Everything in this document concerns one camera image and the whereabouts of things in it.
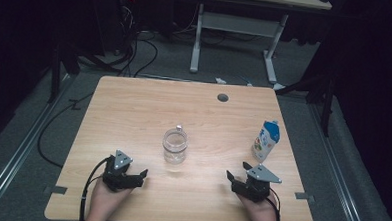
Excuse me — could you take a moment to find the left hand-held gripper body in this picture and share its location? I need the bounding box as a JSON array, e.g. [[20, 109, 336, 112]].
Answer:
[[101, 149, 140, 193]]

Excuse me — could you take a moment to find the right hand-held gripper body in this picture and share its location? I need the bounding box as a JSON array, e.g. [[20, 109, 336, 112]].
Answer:
[[241, 163, 284, 204]]

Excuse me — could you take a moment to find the blue-capped white bottle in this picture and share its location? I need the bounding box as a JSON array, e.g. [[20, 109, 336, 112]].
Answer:
[[251, 119, 282, 164]]

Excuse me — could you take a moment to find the clear glass jar with lid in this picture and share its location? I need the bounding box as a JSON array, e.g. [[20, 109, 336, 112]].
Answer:
[[161, 123, 189, 166]]

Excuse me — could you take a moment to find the person's right hand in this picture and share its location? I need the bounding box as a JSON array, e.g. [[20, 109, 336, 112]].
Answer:
[[236, 193, 280, 221]]

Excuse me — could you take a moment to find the grey tape strip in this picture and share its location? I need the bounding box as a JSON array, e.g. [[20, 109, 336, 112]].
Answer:
[[43, 184, 69, 196], [294, 191, 317, 202]]

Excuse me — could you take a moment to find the black metal stand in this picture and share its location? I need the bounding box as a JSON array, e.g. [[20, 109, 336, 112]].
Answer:
[[46, 43, 82, 105], [272, 69, 338, 139]]

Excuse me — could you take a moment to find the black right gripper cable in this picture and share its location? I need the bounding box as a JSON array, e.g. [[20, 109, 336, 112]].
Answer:
[[265, 188, 284, 221]]

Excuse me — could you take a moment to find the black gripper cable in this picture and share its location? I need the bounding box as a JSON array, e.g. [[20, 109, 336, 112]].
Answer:
[[265, 188, 284, 221], [78, 156, 112, 221]]

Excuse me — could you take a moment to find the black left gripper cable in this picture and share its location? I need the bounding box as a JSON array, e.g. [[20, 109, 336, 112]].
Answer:
[[78, 156, 112, 221]]

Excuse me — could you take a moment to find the metal floor rail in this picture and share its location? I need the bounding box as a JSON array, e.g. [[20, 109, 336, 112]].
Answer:
[[303, 101, 375, 221], [0, 71, 77, 221]]

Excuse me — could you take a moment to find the long black floor cable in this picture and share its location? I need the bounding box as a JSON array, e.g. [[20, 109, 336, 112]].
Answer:
[[35, 89, 96, 170]]

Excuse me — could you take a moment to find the bundle of black cables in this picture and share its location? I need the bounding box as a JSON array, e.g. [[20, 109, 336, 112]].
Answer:
[[111, 3, 162, 80]]

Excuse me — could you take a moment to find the white desk frame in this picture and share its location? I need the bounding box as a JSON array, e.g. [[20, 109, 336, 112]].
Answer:
[[188, 0, 333, 88]]

